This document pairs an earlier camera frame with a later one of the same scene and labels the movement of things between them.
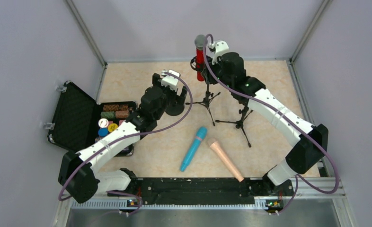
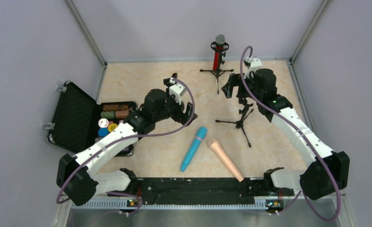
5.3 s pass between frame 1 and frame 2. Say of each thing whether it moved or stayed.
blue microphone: stayed
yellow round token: stayed
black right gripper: moved
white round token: stayed
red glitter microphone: moved
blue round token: stayed
